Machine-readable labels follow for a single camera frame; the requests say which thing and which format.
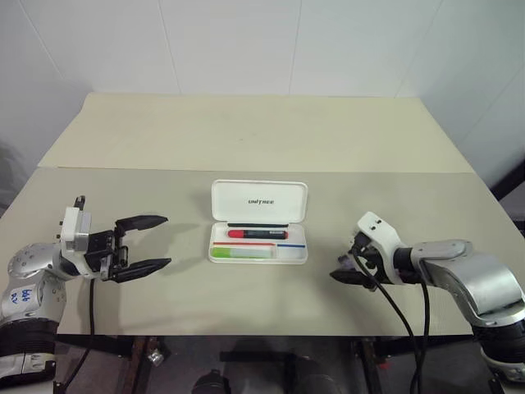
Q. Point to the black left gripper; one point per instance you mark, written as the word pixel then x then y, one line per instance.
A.
pixel 104 252

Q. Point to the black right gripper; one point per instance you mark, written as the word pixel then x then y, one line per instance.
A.
pixel 367 252

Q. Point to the small dark blue eraser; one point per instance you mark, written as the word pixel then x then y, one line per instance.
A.
pixel 344 262

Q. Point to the green highlighter pen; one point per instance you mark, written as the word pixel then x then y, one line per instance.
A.
pixel 242 253

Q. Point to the red and black marker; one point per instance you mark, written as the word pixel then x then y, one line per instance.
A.
pixel 256 234

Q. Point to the white pen case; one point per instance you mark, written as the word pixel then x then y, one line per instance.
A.
pixel 258 201

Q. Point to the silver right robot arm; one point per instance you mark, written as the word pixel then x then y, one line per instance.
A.
pixel 471 275

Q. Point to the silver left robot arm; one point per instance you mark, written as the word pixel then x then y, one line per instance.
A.
pixel 24 279

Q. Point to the rusty brown table leg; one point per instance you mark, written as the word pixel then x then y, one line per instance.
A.
pixel 137 365
pixel 371 365

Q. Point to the small silver metal fitting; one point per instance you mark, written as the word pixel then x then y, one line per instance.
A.
pixel 156 357

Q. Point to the small dark rounded shape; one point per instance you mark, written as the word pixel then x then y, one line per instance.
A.
pixel 211 383

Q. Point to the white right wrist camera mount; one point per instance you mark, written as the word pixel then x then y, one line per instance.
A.
pixel 379 232

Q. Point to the black metal frame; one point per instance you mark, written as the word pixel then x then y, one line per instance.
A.
pixel 510 180

